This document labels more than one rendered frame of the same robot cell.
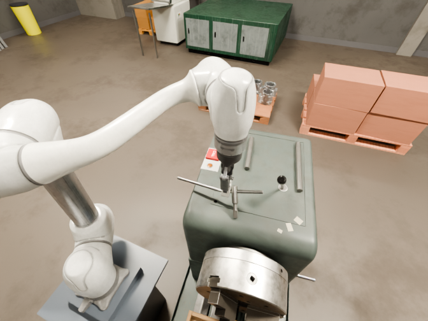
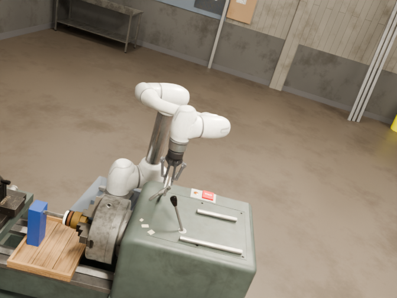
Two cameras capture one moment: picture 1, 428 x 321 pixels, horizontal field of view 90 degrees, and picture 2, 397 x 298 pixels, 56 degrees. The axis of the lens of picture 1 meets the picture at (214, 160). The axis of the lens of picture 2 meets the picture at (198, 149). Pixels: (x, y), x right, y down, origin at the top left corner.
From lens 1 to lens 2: 1.56 m
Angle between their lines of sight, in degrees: 59
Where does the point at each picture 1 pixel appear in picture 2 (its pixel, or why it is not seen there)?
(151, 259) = not seen: hidden behind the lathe
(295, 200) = (169, 235)
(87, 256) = (127, 164)
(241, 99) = (176, 114)
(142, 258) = not seen: hidden behind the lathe
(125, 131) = (166, 106)
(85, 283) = (112, 169)
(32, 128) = (166, 92)
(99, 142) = (157, 101)
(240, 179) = (185, 207)
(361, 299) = not seen: outside the picture
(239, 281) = (107, 199)
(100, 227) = (147, 169)
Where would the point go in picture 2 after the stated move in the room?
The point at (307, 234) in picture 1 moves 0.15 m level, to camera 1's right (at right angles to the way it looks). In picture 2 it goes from (139, 234) to (140, 261)
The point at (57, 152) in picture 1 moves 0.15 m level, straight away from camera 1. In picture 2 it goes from (150, 94) to (167, 90)
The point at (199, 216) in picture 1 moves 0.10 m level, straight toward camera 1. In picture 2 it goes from (149, 185) to (130, 184)
